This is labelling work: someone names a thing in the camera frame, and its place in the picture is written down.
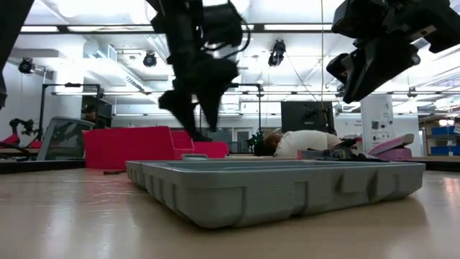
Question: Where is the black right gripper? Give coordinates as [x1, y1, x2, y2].
[326, 0, 460, 104]

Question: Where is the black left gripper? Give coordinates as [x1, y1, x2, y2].
[159, 21, 240, 140]

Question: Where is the grey plastic tool case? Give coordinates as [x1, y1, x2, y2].
[125, 153, 427, 230]

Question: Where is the white pillar with posters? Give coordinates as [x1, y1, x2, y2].
[361, 94, 396, 154]

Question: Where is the black ceiling spotlight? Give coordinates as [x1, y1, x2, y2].
[142, 51, 158, 68]
[18, 57, 36, 76]

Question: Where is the black robot with green light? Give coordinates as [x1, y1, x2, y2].
[252, 131, 267, 150]

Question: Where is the black computer monitor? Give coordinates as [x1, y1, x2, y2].
[280, 101, 335, 134]

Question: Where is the red plastic bin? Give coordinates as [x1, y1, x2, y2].
[83, 125, 230, 170]

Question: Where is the blue storage bin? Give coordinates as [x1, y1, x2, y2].
[431, 125, 460, 137]
[430, 145, 460, 157]

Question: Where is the person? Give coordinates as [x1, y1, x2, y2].
[82, 104, 108, 130]
[254, 129, 344, 158]

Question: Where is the black overhead rig bar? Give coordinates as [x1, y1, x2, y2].
[19, 22, 334, 35]

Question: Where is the black background rig frame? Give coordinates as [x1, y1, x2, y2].
[38, 82, 104, 140]
[229, 82, 263, 143]

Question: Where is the black overhead camera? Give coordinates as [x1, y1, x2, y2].
[267, 38, 288, 68]

